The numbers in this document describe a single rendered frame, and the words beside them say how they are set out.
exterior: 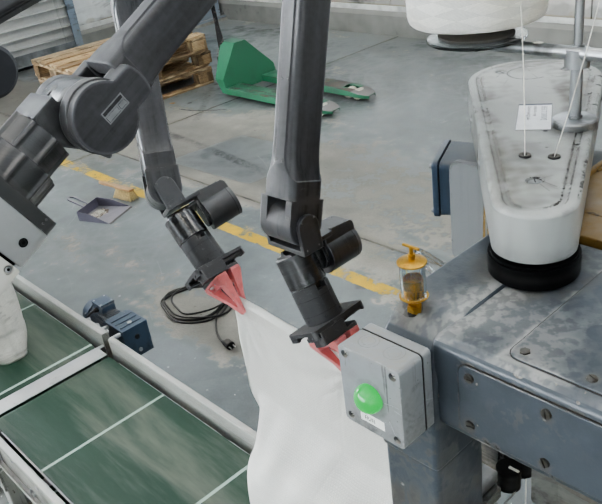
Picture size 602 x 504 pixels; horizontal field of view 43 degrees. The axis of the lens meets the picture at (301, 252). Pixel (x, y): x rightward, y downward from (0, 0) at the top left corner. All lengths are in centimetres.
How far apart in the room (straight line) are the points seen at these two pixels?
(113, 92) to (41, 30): 789
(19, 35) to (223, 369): 613
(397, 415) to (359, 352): 7
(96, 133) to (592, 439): 55
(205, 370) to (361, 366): 232
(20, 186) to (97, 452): 144
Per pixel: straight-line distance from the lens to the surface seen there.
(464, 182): 113
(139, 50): 87
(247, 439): 206
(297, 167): 102
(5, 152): 81
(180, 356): 312
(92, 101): 82
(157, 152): 132
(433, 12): 91
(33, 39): 869
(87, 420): 230
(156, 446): 214
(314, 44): 102
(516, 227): 74
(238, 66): 635
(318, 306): 107
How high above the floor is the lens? 175
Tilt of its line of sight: 28 degrees down
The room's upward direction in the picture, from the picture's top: 8 degrees counter-clockwise
